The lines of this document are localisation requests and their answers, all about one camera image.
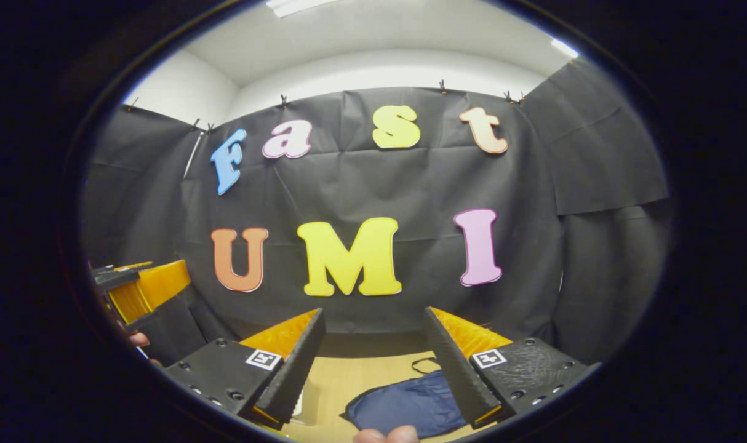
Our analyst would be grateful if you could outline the blue schoolbag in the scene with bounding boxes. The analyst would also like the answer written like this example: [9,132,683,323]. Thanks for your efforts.
[342,357,469,439]

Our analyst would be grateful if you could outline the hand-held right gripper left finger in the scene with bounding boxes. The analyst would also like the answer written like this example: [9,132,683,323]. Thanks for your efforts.
[164,308,326,430]

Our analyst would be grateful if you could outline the ceiling light panel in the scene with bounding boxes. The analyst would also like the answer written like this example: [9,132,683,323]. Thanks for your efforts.
[551,37,580,60]
[266,0,345,18]

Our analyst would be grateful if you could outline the row of black cloth clips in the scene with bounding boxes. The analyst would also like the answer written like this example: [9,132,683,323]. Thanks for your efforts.
[126,79,528,135]

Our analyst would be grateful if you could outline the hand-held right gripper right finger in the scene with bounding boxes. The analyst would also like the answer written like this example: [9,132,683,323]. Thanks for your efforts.
[423,306,599,429]

